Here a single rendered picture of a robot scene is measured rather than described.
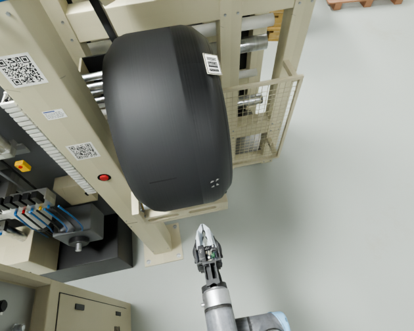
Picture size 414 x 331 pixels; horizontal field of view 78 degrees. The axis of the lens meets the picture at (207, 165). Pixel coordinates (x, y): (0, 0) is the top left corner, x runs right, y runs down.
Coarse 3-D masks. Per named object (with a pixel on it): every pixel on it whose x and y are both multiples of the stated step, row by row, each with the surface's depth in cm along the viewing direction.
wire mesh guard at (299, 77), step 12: (252, 84) 124; (264, 84) 124; (300, 84) 129; (240, 96) 129; (264, 96) 132; (288, 96) 135; (264, 108) 139; (240, 120) 144; (252, 120) 146; (276, 120) 150; (288, 120) 151; (240, 144) 162; (240, 156) 174; (252, 156) 177; (264, 156) 180; (276, 156) 182
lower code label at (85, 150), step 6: (78, 144) 76; (84, 144) 77; (90, 144) 77; (72, 150) 78; (78, 150) 78; (84, 150) 79; (90, 150) 79; (96, 150) 80; (78, 156) 80; (84, 156) 81; (90, 156) 82; (96, 156) 82
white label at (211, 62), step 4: (204, 56) 63; (208, 56) 63; (212, 56) 64; (216, 56) 64; (204, 60) 63; (208, 60) 63; (212, 60) 63; (216, 60) 64; (208, 64) 62; (212, 64) 63; (216, 64) 64; (208, 68) 62; (212, 68) 63; (216, 68) 63; (220, 68) 64; (208, 72) 62; (212, 72) 62; (216, 72) 63; (220, 72) 63
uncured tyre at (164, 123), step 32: (160, 32) 68; (192, 32) 68; (128, 64) 61; (160, 64) 61; (192, 64) 61; (128, 96) 59; (160, 96) 60; (192, 96) 60; (128, 128) 60; (160, 128) 60; (192, 128) 61; (224, 128) 64; (128, 160) 63; (160, 160) 63; (192, 160) 64; (224, 160) 67; (160, 192) 68; (192, 192) 71; (224, 192) 79
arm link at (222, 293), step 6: (210, 288) 69; (216, 288) 68; (222, 288) 68; (204, 294) 68; (210, 294) 67; (216, 294) 67; (222, 294) 67; (228, 294) 69; (204, 300) 68; (210, 300) 67; (216, 300) 66; (222, 300) 66; (228, 300) 67; (204, 306) 67; (210, 306) 66
